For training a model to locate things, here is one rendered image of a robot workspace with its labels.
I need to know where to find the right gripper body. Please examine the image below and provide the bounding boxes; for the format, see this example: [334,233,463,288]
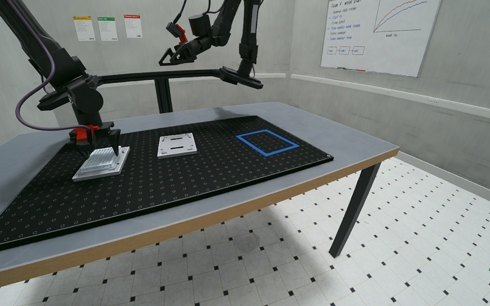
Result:
[69,110,119,141]

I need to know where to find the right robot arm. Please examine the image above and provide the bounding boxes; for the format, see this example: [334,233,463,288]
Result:
[0,0,103,152]

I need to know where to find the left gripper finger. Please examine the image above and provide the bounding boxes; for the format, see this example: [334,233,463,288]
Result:
[170,43,194,64]
[159,48,179,66]

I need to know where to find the white plate holder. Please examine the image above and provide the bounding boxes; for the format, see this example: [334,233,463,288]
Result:
[72,147,130,182]
[157,133,197,159]

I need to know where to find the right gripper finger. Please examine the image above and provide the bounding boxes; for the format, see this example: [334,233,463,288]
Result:
[108,129,121,156]
[68,140,90,160]

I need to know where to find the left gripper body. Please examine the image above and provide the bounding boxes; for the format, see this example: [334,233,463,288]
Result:
[174,24,202,60]

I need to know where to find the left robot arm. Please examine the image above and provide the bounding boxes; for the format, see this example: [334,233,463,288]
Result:
[166,0,261,83]

